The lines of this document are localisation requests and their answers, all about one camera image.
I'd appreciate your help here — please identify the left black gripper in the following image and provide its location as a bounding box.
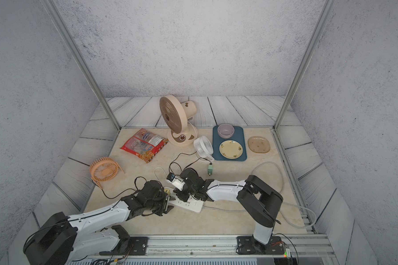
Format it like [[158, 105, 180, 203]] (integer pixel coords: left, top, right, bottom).
[[145, 193, 177, 218]]

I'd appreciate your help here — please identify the green plug adapter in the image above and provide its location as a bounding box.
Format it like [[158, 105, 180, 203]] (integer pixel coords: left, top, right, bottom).
[[207, 165, 213, 176]]

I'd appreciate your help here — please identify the small white fan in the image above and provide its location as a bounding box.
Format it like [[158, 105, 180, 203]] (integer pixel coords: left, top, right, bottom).
[[193, 136, 214, 162]]

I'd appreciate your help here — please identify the red snack bag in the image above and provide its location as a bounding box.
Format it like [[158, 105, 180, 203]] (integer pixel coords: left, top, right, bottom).
[[121, 129, 169, 163]]

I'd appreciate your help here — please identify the teal tray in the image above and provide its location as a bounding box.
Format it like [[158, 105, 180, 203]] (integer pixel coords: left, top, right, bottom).
[[212, 126, 247, 162]]

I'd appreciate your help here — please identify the brown glass plate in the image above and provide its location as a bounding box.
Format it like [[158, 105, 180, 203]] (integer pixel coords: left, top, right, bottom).
[[248, 136, 271, 153]]

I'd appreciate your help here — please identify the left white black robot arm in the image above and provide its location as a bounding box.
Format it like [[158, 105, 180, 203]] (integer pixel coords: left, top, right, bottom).
[[23, 180, 171, 265]]

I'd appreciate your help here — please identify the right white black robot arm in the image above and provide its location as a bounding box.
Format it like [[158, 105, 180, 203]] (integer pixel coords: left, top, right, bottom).
[[166, 168, 283, 245]]

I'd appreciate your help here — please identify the orange small fan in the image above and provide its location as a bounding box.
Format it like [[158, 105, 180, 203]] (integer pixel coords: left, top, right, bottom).
[[89, 157, 124, 189]]

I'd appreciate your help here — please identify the beige desk fan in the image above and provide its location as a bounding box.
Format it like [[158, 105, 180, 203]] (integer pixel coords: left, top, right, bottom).
[[159, 95, 199, 147]]

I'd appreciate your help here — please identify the yellow round plate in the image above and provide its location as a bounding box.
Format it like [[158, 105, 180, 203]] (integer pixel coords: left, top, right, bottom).
[[219, 140, 243, 160]]

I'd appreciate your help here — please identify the purple bowl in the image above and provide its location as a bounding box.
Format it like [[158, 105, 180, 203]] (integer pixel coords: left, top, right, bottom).
[[217, 124, 235, 139]]

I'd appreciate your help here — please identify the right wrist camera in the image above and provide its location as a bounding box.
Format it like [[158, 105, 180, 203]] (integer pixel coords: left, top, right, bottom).
[[166, 173, 185, 191]]

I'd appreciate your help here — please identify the orange fan black cable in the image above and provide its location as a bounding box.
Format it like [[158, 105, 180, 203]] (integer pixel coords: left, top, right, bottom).
[[92, 176, 148, 200]]

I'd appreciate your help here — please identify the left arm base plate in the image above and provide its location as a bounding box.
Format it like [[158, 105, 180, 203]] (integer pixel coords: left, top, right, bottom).
[[122, 237, 149, 256]]

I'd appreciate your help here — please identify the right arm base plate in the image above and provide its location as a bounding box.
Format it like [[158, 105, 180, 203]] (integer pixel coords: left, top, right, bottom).
[[236, 236, 286, 256]]

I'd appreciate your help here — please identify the power strip white cable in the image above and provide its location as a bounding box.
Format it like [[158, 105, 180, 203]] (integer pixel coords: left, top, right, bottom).
[[202, 161, 317, 230]]

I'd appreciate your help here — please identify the aluminium mounting rail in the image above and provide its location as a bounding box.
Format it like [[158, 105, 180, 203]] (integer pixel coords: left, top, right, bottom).
[[63, 232, 338, 265]]

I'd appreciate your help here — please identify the left aluminium frame post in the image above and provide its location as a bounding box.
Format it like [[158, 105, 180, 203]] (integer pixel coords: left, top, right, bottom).
[[41, 0, 122, 132]]

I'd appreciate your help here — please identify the aluminium frame post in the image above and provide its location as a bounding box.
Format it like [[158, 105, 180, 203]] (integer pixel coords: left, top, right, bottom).
[[273, 0, 335, 131], [41, 0, 122, 132]]

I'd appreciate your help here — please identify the right aluminium frame post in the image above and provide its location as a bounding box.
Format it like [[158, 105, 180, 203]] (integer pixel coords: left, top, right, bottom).
[[273, 0, 335, 131]]

